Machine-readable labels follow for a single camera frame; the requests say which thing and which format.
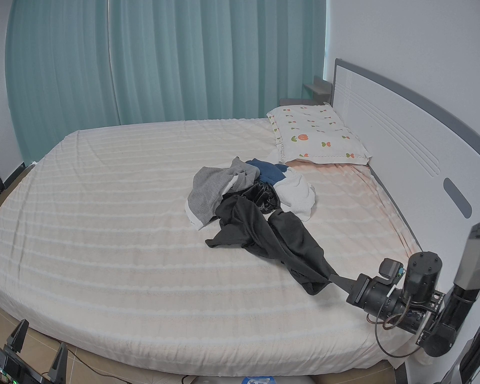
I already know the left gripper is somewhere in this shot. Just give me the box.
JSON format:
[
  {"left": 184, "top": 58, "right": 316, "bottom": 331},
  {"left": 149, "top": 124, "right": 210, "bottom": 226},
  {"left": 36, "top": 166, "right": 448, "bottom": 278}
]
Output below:
[{"left": 0, "top": 319, "right": 69, "bottom": 384}]

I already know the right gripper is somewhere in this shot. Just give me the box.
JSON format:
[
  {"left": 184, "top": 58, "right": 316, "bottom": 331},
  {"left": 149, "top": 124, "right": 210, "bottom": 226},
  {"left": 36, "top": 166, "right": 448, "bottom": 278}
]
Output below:
[{"left": 346, "top": 274, "right": 407, "bottom": 317}]

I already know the black T-shirt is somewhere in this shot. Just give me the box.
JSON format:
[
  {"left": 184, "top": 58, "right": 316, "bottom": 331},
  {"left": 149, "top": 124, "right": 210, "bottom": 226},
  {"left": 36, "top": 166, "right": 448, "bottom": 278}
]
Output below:
[{"left": 205, "top": 195, "right": 336, "bottom": 296}]

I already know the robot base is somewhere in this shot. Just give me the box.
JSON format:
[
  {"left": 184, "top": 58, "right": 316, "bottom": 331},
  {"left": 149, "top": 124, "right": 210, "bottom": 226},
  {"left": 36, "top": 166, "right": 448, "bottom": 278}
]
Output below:
[{"left": 182, "top": 374, "right": 280, "bottom": 384}]

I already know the bed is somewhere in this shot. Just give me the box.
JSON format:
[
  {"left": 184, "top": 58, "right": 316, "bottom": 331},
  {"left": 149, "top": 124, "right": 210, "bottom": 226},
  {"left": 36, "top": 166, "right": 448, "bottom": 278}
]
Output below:
[{"left": 0, "top": 58, "right": 480, "bottom": 377}]

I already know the black shiny garment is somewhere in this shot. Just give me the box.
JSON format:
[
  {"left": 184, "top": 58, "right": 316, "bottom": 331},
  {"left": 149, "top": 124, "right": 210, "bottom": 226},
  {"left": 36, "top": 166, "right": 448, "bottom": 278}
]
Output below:
[{"left": 223, "top": 182, "right": 281, "bottom": 215}]

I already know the dark blue garment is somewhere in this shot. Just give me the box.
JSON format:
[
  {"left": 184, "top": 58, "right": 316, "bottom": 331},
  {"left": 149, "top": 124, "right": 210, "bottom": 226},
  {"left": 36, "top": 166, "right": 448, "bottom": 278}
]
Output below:
[{"left": 245, "top": 158, "right": 289, "bottom": 185}]

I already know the white printed pillow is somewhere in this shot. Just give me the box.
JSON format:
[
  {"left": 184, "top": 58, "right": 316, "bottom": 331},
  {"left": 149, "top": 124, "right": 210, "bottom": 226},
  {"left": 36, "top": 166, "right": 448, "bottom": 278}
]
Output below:
[{"left": 266, "top": 104, "right": 372, "bottom": 166}]

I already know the grey and white garment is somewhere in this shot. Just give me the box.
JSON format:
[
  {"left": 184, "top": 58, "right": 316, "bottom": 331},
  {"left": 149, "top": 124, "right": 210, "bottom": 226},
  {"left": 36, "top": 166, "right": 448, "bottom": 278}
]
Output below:
[{"left": 185, "top": 157, "right": 261, "bottom": 230}]

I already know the grey bedside table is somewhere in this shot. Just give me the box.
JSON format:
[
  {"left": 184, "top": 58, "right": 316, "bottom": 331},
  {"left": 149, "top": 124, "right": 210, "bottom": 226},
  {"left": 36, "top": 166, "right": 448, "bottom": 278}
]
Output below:
[{"left": 279, "top": 76, "right": 334, "bottom": 107}]

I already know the blue-green curtain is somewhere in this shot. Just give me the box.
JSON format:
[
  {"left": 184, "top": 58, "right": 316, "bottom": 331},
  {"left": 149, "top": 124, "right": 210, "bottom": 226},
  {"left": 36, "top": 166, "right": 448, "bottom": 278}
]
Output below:
[
  {"left": 109, "top": 0, "right": 328, "bottom": 125},
  {"left": 5, "top": 0, "right": 121, "bottom": 164}
]

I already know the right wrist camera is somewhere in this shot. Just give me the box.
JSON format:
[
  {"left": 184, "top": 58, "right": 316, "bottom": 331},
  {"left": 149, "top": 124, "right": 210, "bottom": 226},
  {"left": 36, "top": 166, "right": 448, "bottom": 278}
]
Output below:
[{"left": 379, "top": 258, "right": 406, "bottom": 289}]

